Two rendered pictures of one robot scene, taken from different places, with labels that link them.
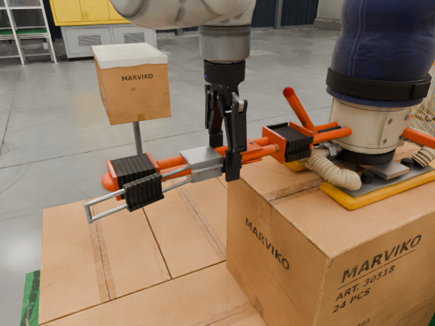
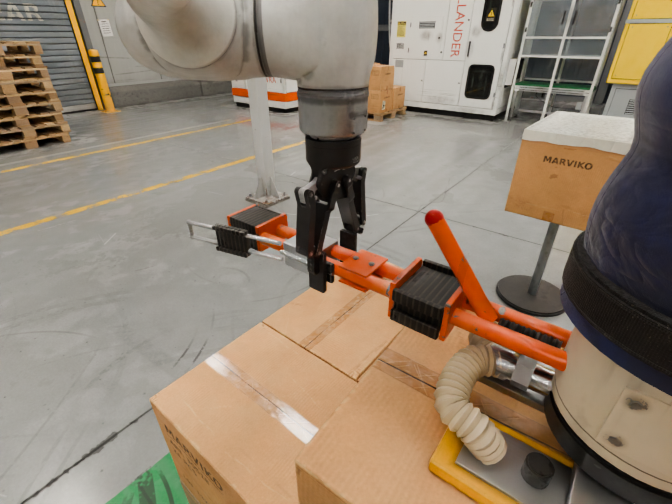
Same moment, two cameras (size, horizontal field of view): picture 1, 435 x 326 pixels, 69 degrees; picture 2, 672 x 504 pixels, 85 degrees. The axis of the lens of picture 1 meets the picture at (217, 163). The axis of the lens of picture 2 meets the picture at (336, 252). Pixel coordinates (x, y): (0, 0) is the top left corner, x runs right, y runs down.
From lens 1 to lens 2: 0.59 m
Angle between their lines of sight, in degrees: 54
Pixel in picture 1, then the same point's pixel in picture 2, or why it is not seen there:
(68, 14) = (632, 69)
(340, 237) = (348, 467)
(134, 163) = (257, 215)
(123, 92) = (537, 176)
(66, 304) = (285, 325)
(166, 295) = (333, 385)
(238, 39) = (312, 108)
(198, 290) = not seen: hidden behind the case
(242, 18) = (314, 79)
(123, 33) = not seen: outside the picture
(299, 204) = (396, 394)
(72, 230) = not seen: hidden behind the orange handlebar
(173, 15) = (154, 65)
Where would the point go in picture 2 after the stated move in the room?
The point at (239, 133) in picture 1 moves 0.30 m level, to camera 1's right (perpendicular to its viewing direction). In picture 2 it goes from (300, 230) to (451, 394)
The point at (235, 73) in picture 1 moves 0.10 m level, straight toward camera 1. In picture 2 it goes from (316, 153) to (237, 162)
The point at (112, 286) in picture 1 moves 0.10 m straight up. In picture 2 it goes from (318, 340) to (317, 316)
